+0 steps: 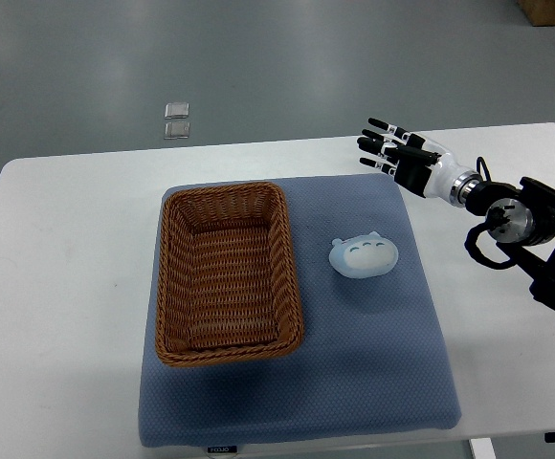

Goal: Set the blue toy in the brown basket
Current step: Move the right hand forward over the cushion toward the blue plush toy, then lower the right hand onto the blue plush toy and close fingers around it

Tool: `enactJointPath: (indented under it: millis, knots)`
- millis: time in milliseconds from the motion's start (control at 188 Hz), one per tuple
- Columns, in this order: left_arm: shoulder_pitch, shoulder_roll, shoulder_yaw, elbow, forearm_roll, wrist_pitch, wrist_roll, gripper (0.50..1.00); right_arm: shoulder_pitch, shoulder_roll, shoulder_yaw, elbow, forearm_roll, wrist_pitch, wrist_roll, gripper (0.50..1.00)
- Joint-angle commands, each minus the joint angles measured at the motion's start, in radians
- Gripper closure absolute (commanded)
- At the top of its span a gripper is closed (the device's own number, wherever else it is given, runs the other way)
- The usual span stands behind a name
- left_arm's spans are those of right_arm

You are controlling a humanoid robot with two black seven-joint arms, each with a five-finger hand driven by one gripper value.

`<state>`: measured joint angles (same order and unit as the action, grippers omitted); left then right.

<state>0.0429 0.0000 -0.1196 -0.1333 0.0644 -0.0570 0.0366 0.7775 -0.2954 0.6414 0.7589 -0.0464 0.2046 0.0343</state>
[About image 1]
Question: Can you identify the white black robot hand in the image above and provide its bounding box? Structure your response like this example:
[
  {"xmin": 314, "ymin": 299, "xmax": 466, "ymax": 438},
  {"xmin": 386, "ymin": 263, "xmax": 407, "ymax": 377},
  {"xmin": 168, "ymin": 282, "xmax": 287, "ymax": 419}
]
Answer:
[{"xmin": 357, "ymin": 118, "xmax": 477, "ymax": 203}]

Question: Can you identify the blue plush toy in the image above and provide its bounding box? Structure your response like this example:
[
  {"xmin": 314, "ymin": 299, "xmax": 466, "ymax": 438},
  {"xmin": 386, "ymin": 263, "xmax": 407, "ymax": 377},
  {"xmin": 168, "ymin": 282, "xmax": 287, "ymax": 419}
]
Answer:
[{"xmin": 328, "ymin": 231, "xmax": 399, "ymax": 279}]

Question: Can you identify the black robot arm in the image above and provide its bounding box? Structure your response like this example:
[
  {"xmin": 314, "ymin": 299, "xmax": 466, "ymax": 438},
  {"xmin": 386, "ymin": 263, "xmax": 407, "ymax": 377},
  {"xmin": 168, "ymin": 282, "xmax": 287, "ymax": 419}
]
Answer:
[{"xmin": 357, "ymin": 118, "xmax": 555, "ymax": 311}]

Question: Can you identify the brown wicker basket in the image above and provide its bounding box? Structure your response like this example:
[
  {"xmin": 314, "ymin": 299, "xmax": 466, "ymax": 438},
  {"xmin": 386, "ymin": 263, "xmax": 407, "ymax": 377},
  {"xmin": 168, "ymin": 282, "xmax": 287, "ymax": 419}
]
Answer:
[{"xmin": 155, "ymin": 182, "xmax": 304, "ymax": 367}]

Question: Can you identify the brown cardboard box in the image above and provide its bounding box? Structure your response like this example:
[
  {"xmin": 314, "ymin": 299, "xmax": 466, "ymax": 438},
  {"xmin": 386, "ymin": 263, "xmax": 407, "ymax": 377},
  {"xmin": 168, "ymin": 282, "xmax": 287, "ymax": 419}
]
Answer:
[{"xmin": 517, "ymin": 0, "xmax": 555, "ymax": 27}]

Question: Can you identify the blue textured cushion mat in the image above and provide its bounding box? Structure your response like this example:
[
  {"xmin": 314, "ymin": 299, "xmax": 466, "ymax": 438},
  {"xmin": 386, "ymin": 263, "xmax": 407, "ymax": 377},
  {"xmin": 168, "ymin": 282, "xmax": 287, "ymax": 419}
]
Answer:
[{"xmin": 139, "ymin": 173, "xmax": 461, "ymax": 448}]

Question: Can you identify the upper silver floor plate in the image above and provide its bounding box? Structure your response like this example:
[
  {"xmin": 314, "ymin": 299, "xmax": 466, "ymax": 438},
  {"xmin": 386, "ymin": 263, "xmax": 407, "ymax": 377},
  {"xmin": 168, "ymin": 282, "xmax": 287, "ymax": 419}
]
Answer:
[{"xmin": 165, "ymin": 101, "xmax": 189, "ymax": 120}]

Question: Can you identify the white table leg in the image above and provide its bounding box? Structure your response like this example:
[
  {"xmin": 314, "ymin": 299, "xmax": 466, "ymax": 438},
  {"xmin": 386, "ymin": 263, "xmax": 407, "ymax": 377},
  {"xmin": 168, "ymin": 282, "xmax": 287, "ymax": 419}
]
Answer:
[{"xmin": 469, "ymin": 437, "xmax": 497, "ymax": 459}]

